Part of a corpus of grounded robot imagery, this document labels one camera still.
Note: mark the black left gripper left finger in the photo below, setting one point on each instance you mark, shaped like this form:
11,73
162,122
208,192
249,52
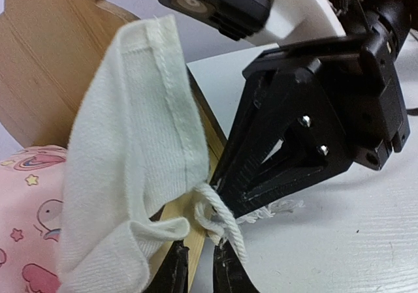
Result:
172,276

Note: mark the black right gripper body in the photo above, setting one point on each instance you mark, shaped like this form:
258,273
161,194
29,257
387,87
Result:
358,74

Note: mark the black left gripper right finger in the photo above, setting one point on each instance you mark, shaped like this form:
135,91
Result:
229,275

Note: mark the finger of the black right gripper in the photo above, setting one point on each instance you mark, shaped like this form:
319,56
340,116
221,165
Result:
285,137

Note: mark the pink unicorn print blanket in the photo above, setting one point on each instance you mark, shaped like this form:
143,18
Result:
79,218

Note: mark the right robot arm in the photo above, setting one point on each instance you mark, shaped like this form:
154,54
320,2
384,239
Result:
390,18

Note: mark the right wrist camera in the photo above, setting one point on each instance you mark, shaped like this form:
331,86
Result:
262,22

